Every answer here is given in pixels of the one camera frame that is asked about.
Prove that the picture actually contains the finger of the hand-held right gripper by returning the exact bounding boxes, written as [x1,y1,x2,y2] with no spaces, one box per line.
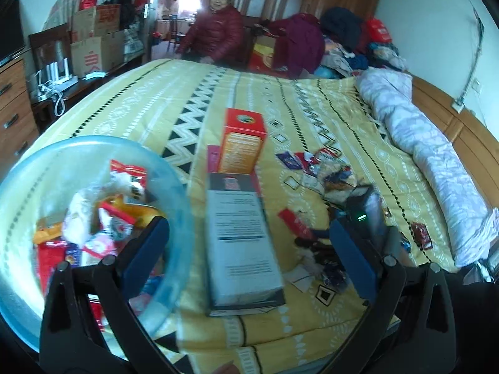
[294,236,344,271]

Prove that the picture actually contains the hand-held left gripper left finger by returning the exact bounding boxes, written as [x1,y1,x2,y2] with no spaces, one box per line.
[39,215,180,374]

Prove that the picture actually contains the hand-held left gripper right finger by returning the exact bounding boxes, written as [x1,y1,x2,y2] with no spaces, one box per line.
[320,216,458,374]

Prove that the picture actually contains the pile of assorted snacks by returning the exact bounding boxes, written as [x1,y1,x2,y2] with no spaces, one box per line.
[275,150,433,293]

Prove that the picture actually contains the heap of sorted snack packets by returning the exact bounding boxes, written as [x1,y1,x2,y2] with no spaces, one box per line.
[33,160,168,332]

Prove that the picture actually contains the large red snack packet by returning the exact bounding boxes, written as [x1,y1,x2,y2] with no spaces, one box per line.
[37,242,70,294]

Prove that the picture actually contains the blue translucent plastic basin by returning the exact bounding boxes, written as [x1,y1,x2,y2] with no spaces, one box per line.
[0,136,196,363]

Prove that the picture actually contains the long grey and black box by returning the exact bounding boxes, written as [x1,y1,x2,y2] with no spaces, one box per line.
[205,172,286,317]

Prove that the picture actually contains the lavender white quilt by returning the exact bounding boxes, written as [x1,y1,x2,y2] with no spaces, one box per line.
[356,68,499,269]

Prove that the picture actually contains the pink flat box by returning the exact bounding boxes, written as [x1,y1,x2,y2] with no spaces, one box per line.
[206,145,224,174]

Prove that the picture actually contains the wooden headboard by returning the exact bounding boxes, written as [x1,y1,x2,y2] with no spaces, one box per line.
[407,74,499,207]

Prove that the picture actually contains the orange box with round emblem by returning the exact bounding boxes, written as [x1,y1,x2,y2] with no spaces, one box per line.
[217,108,268,175]

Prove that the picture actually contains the pile of mixed clothes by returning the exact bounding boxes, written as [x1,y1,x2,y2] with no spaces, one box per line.
[314,39,410,80]

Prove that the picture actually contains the yellow patterned bed sheet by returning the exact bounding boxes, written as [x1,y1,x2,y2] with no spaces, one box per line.
[35,59,499,374]

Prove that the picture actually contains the dark wooden desk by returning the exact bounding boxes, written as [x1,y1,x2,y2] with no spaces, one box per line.
[31,71,108,133]

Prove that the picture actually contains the red and gold gift bag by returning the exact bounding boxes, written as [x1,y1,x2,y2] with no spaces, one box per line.
[249,35,291,75]

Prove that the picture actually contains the maroon coat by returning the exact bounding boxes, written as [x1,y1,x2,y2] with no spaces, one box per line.
[267,13,326,76]

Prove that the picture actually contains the black jacket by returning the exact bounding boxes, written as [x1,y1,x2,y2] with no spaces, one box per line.
[322,7,364,43]

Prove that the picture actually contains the wooden dresser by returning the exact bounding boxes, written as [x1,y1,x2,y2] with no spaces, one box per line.
[0,56,40,172]

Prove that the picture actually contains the white router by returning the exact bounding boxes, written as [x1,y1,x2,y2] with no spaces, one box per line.
[46,58,78,86]

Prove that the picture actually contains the cardboard box with red print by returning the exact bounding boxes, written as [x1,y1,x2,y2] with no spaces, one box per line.
[70,33,126,78]
[72,5,122,42]

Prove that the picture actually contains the wooden door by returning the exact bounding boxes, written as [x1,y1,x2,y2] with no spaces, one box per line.
[142,0,163,63]

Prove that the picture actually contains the dark wooden chair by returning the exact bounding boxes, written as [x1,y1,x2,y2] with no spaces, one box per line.
[29,23,73,86]

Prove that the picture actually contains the black television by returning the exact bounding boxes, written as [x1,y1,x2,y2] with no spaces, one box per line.
[0,0,26,65]

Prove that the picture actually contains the cardboard boxes pile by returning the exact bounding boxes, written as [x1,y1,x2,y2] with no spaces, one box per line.
[43,0,138,32]

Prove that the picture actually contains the white cable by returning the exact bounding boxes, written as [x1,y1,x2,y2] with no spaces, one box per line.
[37,81,66,117]

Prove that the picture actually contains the wall cable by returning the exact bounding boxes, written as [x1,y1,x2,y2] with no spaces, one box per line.
[454,6,487,104]

